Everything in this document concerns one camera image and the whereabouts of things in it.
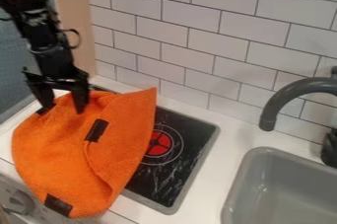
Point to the toy sink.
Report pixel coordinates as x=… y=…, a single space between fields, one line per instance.
x=285 y=190

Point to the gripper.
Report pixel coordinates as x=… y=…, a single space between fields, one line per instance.
x=53 y=61

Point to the toy stove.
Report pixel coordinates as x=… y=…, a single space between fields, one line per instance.
x=175 y=155

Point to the orange cloth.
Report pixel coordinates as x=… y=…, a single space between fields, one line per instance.
x=79 y=155

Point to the tap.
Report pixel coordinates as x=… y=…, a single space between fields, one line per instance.
x=303 y=103

